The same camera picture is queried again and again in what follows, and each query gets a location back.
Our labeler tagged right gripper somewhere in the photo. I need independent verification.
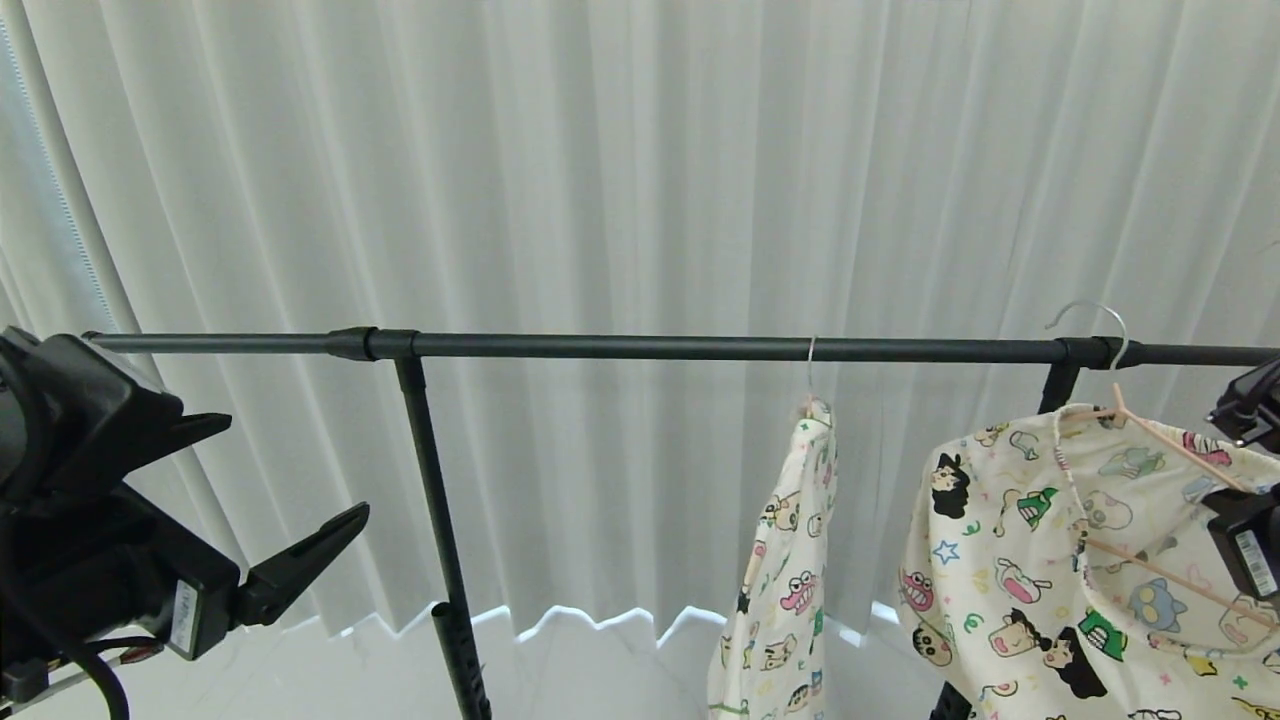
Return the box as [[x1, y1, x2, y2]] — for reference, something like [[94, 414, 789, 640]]
[[1205, 488, 1280, 601]]

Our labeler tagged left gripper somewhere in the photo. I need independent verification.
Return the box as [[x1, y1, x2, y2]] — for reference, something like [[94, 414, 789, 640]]
[[0, 412, 371, 666]]

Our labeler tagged cream printed garment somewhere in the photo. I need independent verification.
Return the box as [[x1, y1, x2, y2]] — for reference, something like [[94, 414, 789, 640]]
[[897, 403, 1280, 720]]

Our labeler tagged cream printed shirt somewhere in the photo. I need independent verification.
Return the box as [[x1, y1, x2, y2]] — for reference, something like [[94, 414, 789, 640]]
[[707, 398, 839, 720]]

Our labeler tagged black clothes rack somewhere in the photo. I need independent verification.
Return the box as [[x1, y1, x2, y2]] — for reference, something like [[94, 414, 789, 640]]
[[83, 327, 1280, 720]]

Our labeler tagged white curtain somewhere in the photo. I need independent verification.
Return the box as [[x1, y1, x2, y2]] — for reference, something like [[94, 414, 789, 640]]
[[0, 0, 1280, 651]]

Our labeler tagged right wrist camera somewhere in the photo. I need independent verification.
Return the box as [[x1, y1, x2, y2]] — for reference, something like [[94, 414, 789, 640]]
[[1205, 358, 1280, 453]]

